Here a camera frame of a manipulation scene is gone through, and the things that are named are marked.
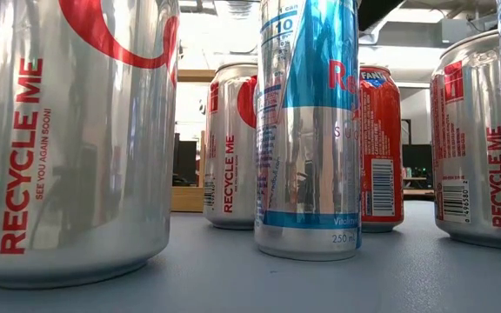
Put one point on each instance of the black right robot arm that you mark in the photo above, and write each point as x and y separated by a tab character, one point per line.
374	11

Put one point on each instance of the wooden slatted shelf rack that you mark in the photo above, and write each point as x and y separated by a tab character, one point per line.
187	200

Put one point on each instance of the silver Diet Coke can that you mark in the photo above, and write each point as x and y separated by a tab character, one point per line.
231	174
81	152
468	139

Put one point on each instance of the red Fanta can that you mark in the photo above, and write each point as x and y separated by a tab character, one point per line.
381	130

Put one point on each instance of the wooden desk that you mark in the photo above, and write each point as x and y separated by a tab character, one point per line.
418	194

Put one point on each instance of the grey ceiling unit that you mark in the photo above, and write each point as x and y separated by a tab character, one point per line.
455	30

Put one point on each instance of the silver ceiling duct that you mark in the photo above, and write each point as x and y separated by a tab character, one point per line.
370	37

